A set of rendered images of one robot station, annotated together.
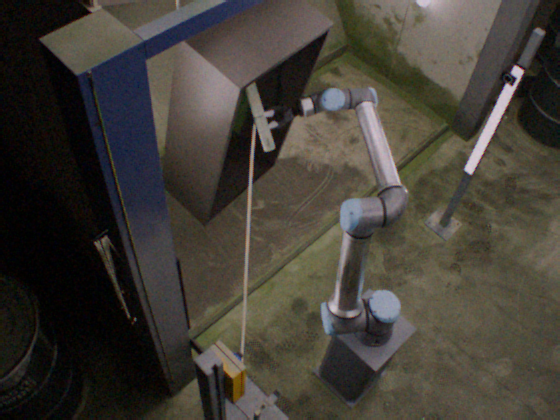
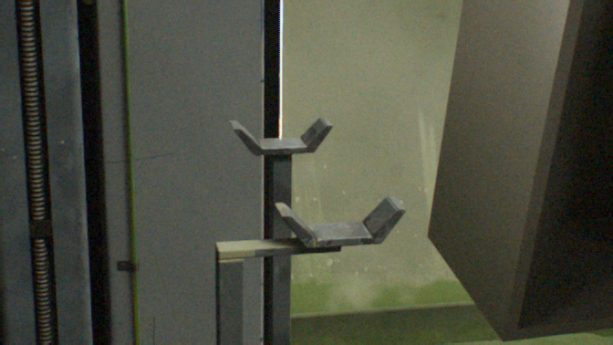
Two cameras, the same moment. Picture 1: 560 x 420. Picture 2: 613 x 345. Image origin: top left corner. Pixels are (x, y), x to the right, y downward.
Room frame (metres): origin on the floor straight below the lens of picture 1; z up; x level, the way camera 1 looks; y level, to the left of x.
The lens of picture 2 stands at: (0.05, -0.45, 1.36)
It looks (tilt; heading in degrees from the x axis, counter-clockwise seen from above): 18 degrees down; 38
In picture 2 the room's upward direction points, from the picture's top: 1 degrees clockwise
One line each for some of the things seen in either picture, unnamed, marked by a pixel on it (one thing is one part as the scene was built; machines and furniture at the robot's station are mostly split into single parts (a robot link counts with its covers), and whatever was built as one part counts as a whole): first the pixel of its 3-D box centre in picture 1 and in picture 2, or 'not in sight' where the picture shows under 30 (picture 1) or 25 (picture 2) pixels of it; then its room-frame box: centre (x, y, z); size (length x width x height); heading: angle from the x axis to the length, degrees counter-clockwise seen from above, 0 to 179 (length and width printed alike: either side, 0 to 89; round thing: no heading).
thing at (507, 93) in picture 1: (492, 124); not in sight; (2.23, -1.10, 1.02); 0.06 x 0.02 x 0.83; 50
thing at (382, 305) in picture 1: (379, 312); not in sight; (1.13, -0.49, 0.83); 0.17 x 0.15 x 0.18; 104
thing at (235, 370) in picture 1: (226, 374); not in sight; (0.56, 0.10, 1.42); 0.12 x 0.06 x 0.26; 50
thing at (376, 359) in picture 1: (360, 353); not in sight; (1.13, -0.50, 0.32); 0.31 x 0.31 x 0.64; 50
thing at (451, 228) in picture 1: (443, 223); not in sight; (2.26, -1.12, 0.01); 0.20 x 0.20 x 0.01; 50
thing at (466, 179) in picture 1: (483, 145); not in sight; (2.26, -1.12, 0.82); 0.05 x 0.05 x 1.64; 50
